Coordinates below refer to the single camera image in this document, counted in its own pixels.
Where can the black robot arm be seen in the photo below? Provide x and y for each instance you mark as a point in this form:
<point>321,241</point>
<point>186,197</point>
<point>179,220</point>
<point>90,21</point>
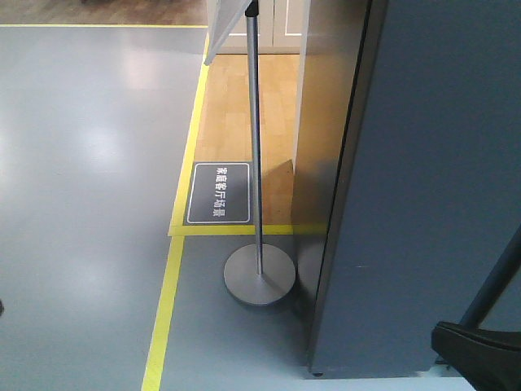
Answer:
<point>495,284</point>

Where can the black floor sign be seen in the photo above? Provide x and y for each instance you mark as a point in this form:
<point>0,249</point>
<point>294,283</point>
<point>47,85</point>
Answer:
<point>219,194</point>

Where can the fridge door white inside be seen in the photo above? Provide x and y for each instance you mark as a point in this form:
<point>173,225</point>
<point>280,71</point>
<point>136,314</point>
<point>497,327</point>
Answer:
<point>407,177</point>

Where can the grey sign stand pole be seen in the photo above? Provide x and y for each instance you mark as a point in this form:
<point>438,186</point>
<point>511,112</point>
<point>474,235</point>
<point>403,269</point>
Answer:
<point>258,274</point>

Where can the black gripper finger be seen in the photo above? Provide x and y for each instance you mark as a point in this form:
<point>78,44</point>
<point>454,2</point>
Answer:
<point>488,360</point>

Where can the white panelled cupboard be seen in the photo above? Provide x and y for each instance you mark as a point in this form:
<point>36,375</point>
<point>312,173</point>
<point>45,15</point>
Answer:
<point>281,24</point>

